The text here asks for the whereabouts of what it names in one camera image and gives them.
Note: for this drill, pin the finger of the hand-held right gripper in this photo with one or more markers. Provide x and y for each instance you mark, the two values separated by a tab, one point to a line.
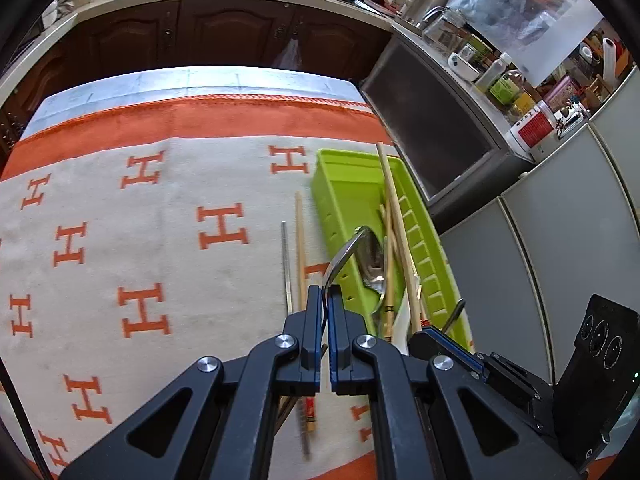
450	345

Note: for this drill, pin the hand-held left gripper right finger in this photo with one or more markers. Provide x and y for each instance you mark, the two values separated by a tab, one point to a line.
334	330

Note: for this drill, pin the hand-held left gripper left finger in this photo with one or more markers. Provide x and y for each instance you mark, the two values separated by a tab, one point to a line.
315	330

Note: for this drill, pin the metal fork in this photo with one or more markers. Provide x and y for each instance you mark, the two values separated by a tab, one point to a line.
454	312

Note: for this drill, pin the shiny metal spoon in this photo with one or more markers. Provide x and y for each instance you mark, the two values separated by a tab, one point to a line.
345	255

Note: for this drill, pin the green plastic utensil tray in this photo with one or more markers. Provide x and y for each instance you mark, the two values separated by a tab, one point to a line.
345	185

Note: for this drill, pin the long light red-patterned chopstick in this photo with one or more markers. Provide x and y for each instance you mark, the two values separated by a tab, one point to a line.
392	195

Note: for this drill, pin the metal chopstick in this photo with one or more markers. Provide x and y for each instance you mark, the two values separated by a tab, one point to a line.
287	260

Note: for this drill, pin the grey refrigerator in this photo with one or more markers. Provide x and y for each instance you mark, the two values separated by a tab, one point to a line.
525	260

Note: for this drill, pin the orange and cream patterned blanket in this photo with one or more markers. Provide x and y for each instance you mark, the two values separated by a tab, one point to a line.
125	235

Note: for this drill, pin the stainless steel appliance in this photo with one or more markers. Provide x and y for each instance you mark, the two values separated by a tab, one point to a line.
430	125

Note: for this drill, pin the white container with red label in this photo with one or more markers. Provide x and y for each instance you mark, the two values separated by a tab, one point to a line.
532	130

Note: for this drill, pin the green-labelled jar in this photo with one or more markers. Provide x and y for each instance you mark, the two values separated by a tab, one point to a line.
507	90

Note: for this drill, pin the small hanging plastic bag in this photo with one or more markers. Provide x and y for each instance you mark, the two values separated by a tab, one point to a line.
289	57

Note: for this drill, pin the white-capped clear bottle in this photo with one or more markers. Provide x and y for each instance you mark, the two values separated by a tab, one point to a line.
492	74

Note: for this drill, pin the light blue table cover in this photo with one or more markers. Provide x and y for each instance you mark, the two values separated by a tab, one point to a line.
200	80

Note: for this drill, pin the white ceramic mug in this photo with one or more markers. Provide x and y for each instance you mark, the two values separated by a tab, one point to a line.
462	67

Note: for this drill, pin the glass teapot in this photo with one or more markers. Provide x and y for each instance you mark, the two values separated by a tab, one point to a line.
447	32

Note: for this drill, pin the dark wooden kitchen cabinets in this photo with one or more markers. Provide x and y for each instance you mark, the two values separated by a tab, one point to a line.
225	30

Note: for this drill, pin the paper towel roll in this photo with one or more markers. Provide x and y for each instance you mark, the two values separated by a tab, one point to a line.
611	60

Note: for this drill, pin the large clear plastic bag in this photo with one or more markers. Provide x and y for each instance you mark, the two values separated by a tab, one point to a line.
540	25

